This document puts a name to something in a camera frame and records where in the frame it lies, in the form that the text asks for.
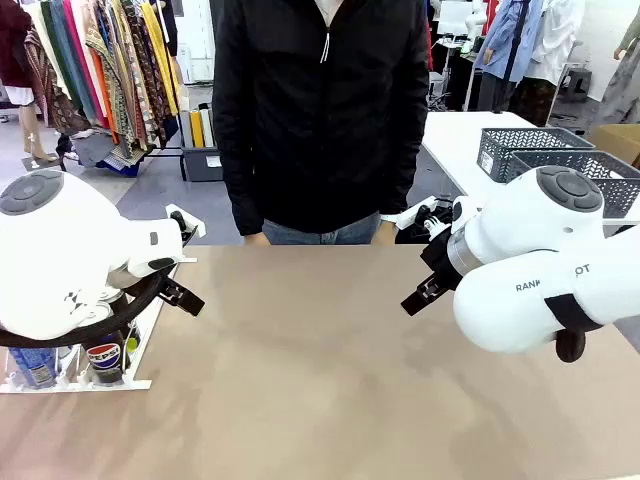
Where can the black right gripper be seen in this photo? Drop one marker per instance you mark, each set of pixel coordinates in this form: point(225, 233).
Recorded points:
point(441, 260)

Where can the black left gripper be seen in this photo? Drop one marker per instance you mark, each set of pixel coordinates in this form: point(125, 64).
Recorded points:
point(162, 265)

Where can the grey plastic lattice basket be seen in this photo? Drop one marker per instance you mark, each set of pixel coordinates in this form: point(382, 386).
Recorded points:
point(620, 185)
point(495, 150)

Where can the blue Pepsi can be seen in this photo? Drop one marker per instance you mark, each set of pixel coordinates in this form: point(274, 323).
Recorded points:
point(32, 367)

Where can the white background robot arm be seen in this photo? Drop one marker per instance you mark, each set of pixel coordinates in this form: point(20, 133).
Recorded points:
point(475, 20)

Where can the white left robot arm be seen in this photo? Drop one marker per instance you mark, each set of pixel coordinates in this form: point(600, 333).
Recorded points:
point(60, 250)

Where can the person's right forearm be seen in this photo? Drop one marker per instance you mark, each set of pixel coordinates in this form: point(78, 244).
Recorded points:
point(245, 200)

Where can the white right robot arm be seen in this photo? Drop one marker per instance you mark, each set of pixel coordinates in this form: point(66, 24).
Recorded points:
point(525, 240)

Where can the person's left forearm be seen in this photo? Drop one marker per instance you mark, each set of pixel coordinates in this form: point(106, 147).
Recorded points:
point(405, 185)

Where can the person's left hand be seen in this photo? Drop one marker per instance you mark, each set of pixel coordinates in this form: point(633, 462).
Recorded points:
point(386, 235)

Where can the person's right hand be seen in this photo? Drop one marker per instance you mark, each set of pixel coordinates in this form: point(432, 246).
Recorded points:
point(255, 240)

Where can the person's blue jeans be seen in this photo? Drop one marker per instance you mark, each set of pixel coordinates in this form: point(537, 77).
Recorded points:
point(320, 235)

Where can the grey storage bin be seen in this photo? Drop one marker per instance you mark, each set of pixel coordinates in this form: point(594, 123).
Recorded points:
point(202, 165)

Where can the blue cloth pile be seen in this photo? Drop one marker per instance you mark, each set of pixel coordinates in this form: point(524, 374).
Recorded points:
point(122, 165)

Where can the white side table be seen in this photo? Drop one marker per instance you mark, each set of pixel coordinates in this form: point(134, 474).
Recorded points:
point(450, 140)

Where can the grey roll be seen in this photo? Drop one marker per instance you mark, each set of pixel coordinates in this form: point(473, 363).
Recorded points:
point(185, 130)

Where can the yellow roll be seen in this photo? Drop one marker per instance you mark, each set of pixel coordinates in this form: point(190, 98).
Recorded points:
point(197, 129)

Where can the white roll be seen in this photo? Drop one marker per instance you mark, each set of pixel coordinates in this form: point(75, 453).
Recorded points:
point(206, 126)

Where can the grey cloth pile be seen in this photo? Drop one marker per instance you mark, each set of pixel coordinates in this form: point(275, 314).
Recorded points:
point(95, 147)

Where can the person in black jacket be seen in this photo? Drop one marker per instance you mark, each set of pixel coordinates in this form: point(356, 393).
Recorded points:
point(320, 125)

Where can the beige patterned hanging garment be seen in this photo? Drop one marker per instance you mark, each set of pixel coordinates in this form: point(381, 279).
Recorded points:
point(117, 100)

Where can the orange hanging garment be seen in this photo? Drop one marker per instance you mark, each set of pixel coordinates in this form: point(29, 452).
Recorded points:
point(106, 100)

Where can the dark patterned hanging garment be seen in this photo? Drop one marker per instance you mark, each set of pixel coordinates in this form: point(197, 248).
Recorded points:
point(145, 75)

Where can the brown patterned skirt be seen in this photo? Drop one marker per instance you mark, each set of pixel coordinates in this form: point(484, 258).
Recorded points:
point(535, 100)

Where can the mannequin legs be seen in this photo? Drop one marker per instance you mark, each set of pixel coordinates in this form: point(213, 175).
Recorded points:
point(31, 130)

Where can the white air purifier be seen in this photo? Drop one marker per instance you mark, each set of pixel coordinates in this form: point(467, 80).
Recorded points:
point(184, 62)

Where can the yellow hanging garment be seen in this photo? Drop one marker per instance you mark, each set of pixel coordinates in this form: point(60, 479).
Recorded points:
point(162, 60)

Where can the pink hanging garment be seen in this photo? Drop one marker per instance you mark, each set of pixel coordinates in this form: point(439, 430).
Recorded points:
point(87, 75)

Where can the brown patterned dress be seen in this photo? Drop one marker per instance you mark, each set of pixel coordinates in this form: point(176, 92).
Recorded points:
point(50, 95)

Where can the brown cardboard box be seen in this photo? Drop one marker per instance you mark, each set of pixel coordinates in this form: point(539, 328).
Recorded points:
point(617, 142)

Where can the teal hanging garment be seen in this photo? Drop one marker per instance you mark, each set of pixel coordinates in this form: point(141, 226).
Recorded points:
point(75, 65)

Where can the black tripod pole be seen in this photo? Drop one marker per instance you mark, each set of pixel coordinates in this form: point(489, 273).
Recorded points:
point(515, 50)

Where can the black stool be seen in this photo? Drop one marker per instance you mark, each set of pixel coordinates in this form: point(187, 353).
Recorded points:
point(576, 82)

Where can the blue shirt on mannequin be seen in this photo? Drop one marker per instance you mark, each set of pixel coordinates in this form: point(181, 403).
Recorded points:
point(505, 40)

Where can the green hanging garment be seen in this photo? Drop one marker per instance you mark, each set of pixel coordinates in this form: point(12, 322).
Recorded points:
point(57, 50)

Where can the grey dress on mannequin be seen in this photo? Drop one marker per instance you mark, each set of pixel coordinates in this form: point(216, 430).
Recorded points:
point(622, 90)

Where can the white coat on mannequin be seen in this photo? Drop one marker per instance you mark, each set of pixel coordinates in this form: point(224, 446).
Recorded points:
point(555, 40)

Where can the person's white undershirt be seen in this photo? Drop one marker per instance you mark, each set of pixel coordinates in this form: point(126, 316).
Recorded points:
point(329, 9)

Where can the maroon garment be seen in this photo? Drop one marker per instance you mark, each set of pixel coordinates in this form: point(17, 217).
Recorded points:
point(12, 40)

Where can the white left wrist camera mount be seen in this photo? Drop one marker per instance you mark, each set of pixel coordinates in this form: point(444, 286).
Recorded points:
point(192, 229)

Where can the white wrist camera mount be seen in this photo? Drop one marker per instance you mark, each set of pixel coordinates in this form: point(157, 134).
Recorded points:
point(407, 214)
point(192, 229)

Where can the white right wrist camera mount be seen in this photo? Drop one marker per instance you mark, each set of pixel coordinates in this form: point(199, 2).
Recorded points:
point(407, 214)

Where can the black clothes rack frame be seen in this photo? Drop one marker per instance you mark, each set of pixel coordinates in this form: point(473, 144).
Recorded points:
point(181, 150)

